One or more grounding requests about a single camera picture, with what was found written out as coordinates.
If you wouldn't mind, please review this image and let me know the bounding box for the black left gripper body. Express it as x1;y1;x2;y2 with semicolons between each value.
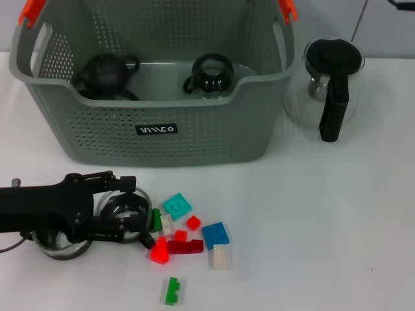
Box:
0;174;97;244

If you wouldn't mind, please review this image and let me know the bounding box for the glass carafe with black lid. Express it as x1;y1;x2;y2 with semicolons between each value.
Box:
283;38;366;143

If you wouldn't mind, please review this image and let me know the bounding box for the grey perforated storage basket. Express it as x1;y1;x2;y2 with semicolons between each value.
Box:
8;0;301;168

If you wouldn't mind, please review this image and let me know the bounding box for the dark green toy brick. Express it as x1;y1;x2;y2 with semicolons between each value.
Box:
149;207;163;233

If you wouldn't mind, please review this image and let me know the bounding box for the bright orange-red toy brick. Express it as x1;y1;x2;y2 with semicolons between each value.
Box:
149;236;170;265

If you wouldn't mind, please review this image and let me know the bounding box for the teal square toy plate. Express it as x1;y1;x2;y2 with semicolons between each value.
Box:
161;192;193;222

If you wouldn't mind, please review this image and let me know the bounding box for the small clear toy brick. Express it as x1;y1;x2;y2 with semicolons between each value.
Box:
160;213;176;236

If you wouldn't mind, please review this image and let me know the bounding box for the long dark red toy brick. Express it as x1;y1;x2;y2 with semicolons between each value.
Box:
166;238;204;255

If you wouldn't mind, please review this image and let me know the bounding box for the green stepped toy brick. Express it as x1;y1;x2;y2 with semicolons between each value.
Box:
164;277;182;306

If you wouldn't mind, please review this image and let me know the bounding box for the blue toy plate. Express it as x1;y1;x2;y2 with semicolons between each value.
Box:
200;222;232;250

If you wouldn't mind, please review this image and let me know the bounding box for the dark clay teapot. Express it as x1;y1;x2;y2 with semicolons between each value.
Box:
76;53;140;98

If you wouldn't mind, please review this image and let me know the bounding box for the large clear toy brick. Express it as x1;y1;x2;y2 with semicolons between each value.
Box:
209;244;234;270

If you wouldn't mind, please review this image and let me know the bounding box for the dark left gripper cable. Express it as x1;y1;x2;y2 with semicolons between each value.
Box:
0;233;32;255

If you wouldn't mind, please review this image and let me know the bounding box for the orange basket handle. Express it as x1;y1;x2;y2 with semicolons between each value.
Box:
18;0;298;29

